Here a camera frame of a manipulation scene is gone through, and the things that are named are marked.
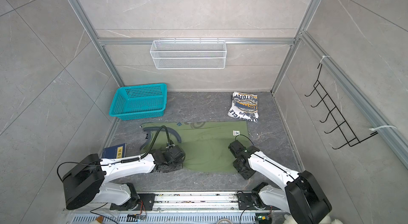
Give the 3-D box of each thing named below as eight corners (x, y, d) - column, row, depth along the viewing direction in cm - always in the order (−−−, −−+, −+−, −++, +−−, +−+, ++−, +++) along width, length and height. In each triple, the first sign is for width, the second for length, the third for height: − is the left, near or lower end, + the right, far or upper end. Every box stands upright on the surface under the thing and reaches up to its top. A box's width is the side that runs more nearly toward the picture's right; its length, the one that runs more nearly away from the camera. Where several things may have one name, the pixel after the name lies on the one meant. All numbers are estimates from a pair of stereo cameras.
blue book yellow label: (101, 161, 89) (99, 160, 87) (104, 149, 93) (102, 147, 91) (126, 156, 91) (124, 155, 89) (127, 144, 95) (125, 143, 93)
